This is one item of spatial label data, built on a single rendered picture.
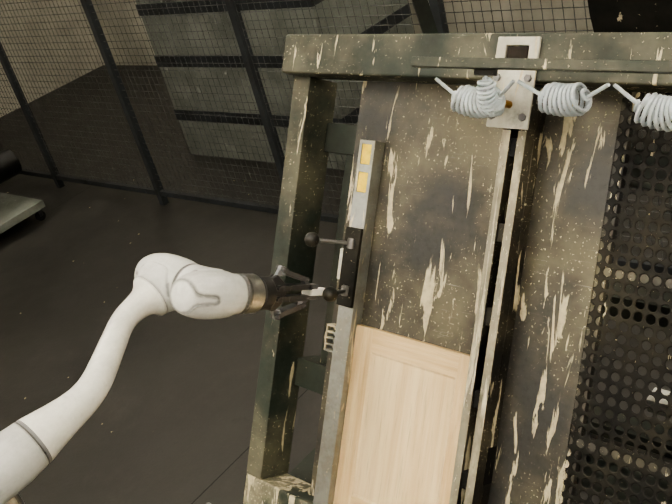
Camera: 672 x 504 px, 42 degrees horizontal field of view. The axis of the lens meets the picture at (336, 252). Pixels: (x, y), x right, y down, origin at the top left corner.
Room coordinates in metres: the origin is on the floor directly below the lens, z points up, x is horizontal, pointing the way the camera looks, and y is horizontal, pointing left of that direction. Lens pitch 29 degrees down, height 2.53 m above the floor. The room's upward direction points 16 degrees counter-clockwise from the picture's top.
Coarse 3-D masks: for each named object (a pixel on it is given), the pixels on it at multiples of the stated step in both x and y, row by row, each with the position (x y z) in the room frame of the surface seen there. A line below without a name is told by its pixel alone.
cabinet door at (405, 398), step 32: (384, 352) 1.76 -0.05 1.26; (416, 352) 1.70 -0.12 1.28; (448, 352) 1.64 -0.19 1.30; (352, 384) 1.79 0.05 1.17; (384, 384) 1.73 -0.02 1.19; (416, 384) 1.67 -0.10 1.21; (448, 384) 1.61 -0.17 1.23; (352, 416) 1.75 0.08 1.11; (384, 416) 1.69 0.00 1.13; (416, 416) 1.63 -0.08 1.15; (448, 416) 1.57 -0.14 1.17; (352, 448) 1.72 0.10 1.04; (384, 448) 1.65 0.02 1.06; (416, 448) 1.59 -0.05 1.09; (448, 448) 1.54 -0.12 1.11; (352, 480) 1.68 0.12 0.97; (384, 480) 1.62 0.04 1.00; (416, 480) 1.56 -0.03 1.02; (448, 480) 1.50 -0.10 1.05
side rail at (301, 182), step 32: (320, 96) 2.24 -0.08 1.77; (288, 128) 2.23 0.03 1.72; (320, 128) 2.22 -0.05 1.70; (288, 160) 2.19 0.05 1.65; (320, 160) 2.20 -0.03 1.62; (288, 192) 2.15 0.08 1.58; (320, 192) 2.18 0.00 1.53; (288, 224) 2.10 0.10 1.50; (288, 256) 2.07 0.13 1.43; (288, 320) 2.02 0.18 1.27; (288, 352) 2.00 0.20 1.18; (288, 384) 1.97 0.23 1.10; (256, 416) 1.94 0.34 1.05; (288, 416) 1.95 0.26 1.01; (256, 448) 1.90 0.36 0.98; (288, 448) 1.93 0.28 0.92
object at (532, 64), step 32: (416, 64) 1.74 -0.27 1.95; (448, 64) 1.68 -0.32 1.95; (480, 64) 1.62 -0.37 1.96; (512, 64) 1.57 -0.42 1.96; (544, 64) 1.52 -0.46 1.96; (576, 64) 1.47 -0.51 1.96; (608, 64) 1.43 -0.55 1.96; (640, 64) 1.38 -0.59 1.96; (544, 96) 1.53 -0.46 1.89; (576, 96) 1.54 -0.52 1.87
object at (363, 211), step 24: (360, 144) 2.04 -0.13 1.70; (384, 144) 2.03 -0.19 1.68; (360, 168) 2.01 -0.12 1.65; (360, 192) 1.98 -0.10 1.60; (360, 216) 1.95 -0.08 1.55; (360, 264) 1.90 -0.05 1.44; (360, 288) 1.89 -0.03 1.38; (360, 312) 1.87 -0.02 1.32; (336, 336) 1.86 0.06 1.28; (336, 360) 1.83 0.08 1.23; (336, 384) 1.80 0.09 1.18; (336, 408) 1.77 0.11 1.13; (336, 432) 1.75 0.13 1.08; (336, 456) 1.73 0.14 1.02
